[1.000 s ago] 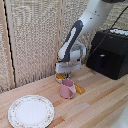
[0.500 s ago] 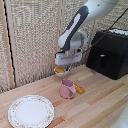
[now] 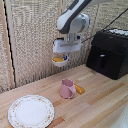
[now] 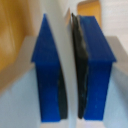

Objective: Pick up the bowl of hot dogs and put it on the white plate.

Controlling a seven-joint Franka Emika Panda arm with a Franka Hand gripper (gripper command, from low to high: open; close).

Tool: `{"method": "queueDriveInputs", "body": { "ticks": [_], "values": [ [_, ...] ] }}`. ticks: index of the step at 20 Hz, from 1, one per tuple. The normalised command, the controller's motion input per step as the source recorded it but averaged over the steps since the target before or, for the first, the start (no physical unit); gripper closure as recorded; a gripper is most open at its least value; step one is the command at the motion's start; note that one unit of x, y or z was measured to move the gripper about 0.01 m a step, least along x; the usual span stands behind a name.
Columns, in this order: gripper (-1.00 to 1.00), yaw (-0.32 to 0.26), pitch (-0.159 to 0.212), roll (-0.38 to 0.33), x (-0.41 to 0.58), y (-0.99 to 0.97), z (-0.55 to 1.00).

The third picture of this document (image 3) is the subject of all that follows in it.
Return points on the white floral rimmed plate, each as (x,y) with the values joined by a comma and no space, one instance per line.
(31,111)

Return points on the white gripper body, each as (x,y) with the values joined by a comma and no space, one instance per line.
(66,46)

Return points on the pink mug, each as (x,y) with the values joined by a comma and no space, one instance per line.
(67,89)

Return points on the black box appliance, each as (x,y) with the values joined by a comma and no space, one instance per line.
(108,53)

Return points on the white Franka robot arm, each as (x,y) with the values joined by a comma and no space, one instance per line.
(74,18)

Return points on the orange plastic toy food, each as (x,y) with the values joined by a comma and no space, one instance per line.
(79,88)

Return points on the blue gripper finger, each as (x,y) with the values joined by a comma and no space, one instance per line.
(67,57)

